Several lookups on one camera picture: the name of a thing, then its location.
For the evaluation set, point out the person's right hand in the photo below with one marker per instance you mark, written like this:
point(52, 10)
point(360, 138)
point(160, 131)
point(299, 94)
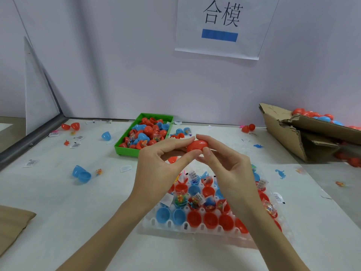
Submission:
point(234, 175)

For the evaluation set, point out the person's left hand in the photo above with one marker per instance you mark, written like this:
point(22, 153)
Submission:
point(155, 177)

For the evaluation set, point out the small capsule cluster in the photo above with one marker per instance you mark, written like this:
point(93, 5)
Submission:
point(181, 132)

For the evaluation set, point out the single blue egg half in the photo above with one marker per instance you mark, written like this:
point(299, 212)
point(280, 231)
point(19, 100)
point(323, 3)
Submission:
point(106, 136)

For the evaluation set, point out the cardboard box of capsules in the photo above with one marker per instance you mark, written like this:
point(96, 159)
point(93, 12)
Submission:
point(282, 129)

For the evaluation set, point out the blue egg shell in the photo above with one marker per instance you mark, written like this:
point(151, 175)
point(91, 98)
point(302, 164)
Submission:
point(82, 174)

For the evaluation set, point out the pile of finished eggs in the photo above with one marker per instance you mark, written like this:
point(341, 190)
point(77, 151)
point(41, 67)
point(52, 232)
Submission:
point(321, 116)

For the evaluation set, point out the person's right forearm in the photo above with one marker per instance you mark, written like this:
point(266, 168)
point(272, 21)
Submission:
point(273, 240)

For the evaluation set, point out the person's left forearm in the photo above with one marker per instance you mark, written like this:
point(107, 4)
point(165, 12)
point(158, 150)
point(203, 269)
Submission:
point(101, 240)

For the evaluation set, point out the clear plastic egg tray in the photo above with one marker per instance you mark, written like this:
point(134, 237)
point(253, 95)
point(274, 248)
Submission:
point(276, 189)

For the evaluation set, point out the green plastic tray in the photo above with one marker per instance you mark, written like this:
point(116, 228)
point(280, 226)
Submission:
point(118, 151)

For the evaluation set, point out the small blue toy piece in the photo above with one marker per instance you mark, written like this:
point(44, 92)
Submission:
point(280, 174)

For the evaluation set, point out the small orange toy piece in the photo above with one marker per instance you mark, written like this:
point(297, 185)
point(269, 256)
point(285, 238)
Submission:
point(99, 172)

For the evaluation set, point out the small white packet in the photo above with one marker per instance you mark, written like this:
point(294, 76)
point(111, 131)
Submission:
point(29, 163)

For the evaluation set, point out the clear triangular panel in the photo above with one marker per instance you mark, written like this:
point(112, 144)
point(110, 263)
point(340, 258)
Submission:
point(39, 93)

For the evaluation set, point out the flat brown cardboard sheet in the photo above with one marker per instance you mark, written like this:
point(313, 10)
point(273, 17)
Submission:
point(14, 225)

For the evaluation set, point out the white paper sign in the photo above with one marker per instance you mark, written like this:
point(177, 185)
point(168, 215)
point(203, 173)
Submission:
point(225, 8)

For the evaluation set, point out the grey metal rail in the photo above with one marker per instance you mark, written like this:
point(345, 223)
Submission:
point(31, 142)

